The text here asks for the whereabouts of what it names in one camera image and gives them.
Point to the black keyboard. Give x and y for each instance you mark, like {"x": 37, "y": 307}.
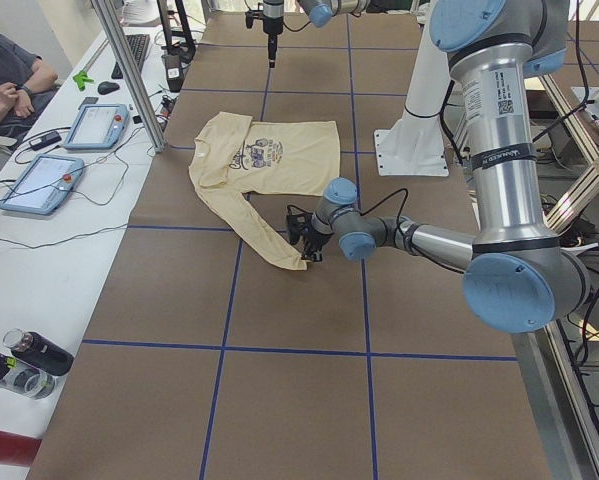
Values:
{"x": 138, "y": 45}

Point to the seated person grey shirt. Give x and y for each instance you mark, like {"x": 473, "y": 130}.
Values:
{"x": 27, "y": 86}

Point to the black bottle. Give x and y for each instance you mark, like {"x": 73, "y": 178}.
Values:
{"x": 38, "y": 351}

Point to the black monitor stand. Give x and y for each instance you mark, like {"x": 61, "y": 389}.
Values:
{"x": 176, "y": 29}

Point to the green plastic clip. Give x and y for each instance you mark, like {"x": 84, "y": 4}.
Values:
{"x": 81, "y": 79}

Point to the beige long-sleeve printed shirt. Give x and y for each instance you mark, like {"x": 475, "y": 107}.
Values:
{"x": 235, "y": 155}

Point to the teach pendant far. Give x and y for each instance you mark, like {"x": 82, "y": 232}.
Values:
{"x": 97, "y": 127}

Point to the brown table mat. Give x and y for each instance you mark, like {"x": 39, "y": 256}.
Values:
{"x": 203, "y": 361}

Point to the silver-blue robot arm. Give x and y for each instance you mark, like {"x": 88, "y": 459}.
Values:
{"x": 516, "y": 276}
{"x": 319, "y": 13}

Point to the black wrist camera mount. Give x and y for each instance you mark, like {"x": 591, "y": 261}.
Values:
{"x": 252, "y": 15}
{"x": 297, "y": 223}

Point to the black computer mouse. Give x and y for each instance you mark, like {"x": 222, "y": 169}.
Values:
{"x": 107, "y": 87}

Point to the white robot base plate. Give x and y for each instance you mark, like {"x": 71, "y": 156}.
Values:
{"x": 399, "y": 155}

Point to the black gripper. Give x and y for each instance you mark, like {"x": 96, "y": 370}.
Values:
{"x": 313, "y": 240}
{"x": 271, "y": 26}

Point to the red bottle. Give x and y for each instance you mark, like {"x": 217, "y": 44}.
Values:
{"x": 18, "y": 450}

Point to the clear bottle green label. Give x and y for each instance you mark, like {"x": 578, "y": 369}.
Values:
{"x": 21, "y": 378}

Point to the teach pendant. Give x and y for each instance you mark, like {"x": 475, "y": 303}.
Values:
{"x": 97, "y": 127}
{"x": 44, "y": 185}

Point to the teach pendant near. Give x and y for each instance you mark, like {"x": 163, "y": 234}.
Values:
{"x": 44, "y": 185}

